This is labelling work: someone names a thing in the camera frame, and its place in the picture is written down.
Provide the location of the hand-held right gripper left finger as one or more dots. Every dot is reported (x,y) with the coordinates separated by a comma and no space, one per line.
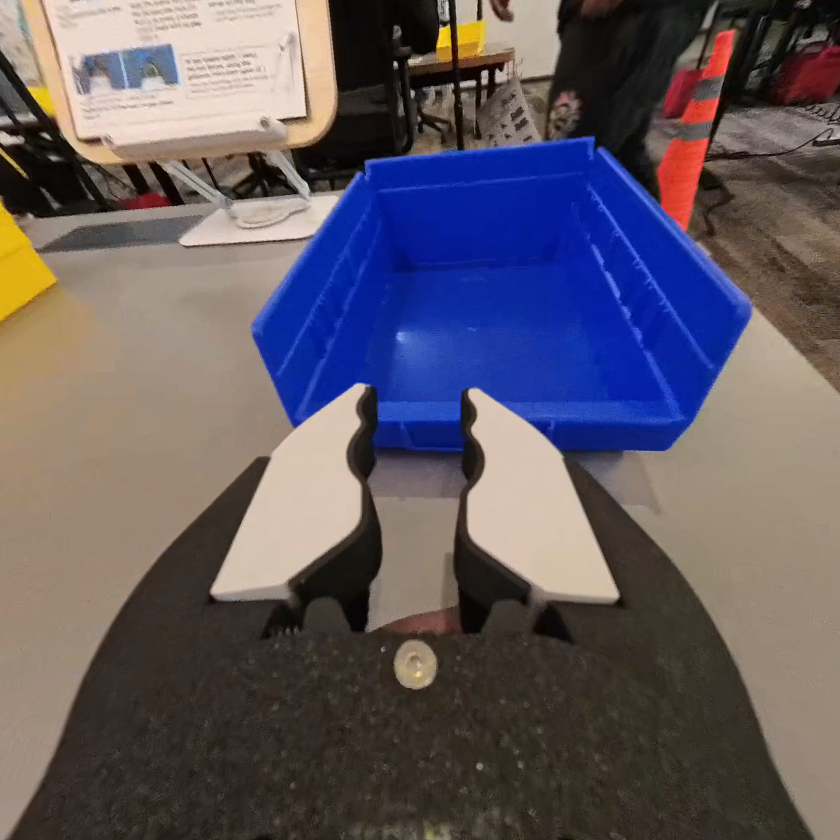
(295,525)

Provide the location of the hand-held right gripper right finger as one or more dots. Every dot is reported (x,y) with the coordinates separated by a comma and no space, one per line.
(531,525)

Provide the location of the blue plastic bin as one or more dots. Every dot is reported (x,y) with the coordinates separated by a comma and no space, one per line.
(492,328)

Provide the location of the yellow plastic bin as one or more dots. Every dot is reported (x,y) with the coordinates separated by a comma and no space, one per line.
(19,269)

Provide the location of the orange traffic cone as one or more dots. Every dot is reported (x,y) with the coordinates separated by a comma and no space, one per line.
(692,144)

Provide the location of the black office chair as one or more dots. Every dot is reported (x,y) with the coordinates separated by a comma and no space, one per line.
(367,98)

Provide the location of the instruction sheet on wooden stand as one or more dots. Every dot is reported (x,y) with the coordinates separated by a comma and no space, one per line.
(315,79)

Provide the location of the wooden background table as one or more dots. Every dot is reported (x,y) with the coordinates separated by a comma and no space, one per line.
(459,62)

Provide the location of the printed instruction sheet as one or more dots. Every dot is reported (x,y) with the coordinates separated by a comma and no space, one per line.
(197,65)

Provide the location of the small yellow bin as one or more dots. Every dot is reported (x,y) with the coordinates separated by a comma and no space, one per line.
(463,40)

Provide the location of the red crate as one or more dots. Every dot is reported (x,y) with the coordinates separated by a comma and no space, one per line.
(810,72)

